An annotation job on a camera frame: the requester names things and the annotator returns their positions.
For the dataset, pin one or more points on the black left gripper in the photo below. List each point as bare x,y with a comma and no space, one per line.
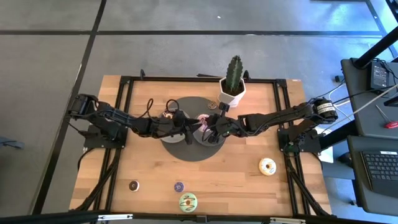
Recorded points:
164,129

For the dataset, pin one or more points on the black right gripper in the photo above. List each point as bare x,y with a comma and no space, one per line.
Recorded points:
228,127

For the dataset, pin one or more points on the pink iced donut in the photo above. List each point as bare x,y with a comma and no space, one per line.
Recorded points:
203,119

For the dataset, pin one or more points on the small brown donut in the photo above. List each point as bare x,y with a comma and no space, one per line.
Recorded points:
212,104

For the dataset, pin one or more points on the small pale yellow donut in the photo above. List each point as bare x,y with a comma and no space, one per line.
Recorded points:
168,115

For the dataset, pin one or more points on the small purple donut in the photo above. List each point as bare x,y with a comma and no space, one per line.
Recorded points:
178,186

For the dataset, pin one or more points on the small chocolate donut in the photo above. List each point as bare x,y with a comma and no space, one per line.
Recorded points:
134,185

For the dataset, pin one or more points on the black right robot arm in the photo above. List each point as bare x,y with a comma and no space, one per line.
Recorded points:
280,116

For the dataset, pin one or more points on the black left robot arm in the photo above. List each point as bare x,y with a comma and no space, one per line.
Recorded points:
118,116

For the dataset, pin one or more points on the grey round plate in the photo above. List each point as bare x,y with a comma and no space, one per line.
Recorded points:
199,138
169,139

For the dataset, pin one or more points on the dark grey round mat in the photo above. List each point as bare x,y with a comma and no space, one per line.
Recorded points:
192,154

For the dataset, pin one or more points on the white angular plant pot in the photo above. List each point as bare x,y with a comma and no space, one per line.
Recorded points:
231,99

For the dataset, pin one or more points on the green cactus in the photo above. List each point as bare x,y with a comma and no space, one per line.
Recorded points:
234,73

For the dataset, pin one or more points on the cream iced donut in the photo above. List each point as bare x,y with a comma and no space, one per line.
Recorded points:
267,166

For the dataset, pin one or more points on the mint green swirl donut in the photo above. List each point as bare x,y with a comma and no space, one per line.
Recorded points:
188,202

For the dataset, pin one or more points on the white paper sheet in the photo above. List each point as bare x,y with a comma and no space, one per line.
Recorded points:
327,155

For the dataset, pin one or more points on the black stand leg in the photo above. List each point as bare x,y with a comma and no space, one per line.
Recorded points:
337,137

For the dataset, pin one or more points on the grey desk top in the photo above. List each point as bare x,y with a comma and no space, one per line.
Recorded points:
357,93
356,174

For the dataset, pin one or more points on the black overhead beam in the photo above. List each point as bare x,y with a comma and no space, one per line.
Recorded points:
46,217

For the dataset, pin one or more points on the black keyboard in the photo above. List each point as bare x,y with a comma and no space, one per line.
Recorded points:
382,168

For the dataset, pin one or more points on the black power adapter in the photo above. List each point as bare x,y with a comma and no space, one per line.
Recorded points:
378,76

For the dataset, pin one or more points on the grey floor object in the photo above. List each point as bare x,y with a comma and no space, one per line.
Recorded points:
11,143

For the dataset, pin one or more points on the black slanted pole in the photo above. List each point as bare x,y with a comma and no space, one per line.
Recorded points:
376,46

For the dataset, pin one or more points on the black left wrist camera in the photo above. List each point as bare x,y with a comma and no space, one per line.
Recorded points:
179,117

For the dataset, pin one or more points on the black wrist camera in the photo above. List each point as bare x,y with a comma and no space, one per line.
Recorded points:
224,107
179,117

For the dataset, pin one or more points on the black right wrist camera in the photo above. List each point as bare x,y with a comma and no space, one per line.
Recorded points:
224,107

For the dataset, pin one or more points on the black table frame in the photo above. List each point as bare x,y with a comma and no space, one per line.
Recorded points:
202,79

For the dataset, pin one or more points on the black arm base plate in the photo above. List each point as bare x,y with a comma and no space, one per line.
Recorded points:
93,143
314,146

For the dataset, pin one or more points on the silver metal bracket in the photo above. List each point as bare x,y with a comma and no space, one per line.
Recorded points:
287,221
115,217

